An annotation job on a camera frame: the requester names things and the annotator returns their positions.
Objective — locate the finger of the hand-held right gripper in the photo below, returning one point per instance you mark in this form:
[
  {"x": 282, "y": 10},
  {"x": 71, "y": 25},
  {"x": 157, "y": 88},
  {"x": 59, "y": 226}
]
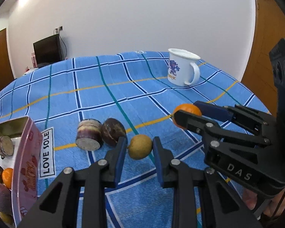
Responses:
[
  {"x": 192, "y": 122},
  {"x": 216, "y": 111}
]

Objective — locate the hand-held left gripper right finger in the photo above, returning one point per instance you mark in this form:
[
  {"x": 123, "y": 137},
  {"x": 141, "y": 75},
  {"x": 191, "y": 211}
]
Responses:
[{"x": 158, "y": 156}]

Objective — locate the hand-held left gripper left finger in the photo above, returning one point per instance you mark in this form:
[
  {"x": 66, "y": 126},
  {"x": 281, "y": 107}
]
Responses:
[{"x": 120, "y": 156}]

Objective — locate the small tangerine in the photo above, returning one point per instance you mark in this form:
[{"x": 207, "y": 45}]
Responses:
[
  {"x": 188, "y": 108},
  {"x": 7, "y": 177}
]

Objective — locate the yellow longan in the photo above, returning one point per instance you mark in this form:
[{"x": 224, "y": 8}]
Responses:
[
  {"x": 140, "y": 147},
  {"x": 6, "y": 219}
]

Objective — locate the pink metal tin box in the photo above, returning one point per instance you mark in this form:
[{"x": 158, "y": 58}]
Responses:
[{"x": 26, "y": 161}]

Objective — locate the pale sugarcane piece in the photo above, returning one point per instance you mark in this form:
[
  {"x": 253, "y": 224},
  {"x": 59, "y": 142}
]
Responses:
[{"x": 4, "y": 145}]

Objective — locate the purple passion fruit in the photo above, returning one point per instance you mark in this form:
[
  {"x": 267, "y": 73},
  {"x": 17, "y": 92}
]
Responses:
[{"x": 0, "y": 197}]

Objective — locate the person's right hand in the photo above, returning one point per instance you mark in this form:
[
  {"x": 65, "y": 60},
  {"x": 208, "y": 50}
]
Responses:
[{"x": 250, "y": 199}]

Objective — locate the dark brown round fruit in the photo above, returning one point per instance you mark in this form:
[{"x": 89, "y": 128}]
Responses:
[{"x": 111, "y": 130}]

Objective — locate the purple white sugarcane piece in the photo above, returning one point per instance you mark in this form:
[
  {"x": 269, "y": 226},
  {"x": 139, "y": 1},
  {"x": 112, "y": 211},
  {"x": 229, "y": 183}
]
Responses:
[{"x": 87, "y": 133}]

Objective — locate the white enamel mug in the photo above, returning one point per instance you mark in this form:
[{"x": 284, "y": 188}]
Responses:
[{"x": 178, "y": 59}]

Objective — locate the white cloth label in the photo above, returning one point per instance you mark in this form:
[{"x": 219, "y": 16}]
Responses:
[{"x": 47, "y": 152}]

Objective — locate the wooden wardrobe panel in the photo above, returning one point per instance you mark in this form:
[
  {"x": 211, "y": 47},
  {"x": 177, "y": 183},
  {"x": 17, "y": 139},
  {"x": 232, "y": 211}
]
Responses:
[{"x": 268, "y": 16}]

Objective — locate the white television stand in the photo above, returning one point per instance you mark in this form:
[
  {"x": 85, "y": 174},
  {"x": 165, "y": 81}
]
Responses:
[{"x": 35, "y": 68}]

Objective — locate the black television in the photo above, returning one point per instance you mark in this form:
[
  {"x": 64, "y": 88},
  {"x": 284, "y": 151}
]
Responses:
[{"x": 47, "y": 49}]

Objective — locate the pink box beside television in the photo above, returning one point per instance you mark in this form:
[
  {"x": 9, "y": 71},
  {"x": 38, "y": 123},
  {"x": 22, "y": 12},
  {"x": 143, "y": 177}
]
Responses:
[{"x": 34, "y": 59}]

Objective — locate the brown wooden door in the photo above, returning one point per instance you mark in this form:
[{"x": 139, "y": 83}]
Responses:
[{"x": 0, "y": 57}]

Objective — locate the wall socket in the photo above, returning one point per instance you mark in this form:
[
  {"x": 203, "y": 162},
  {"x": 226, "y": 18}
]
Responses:
[{"x": 58, "y": 29}]

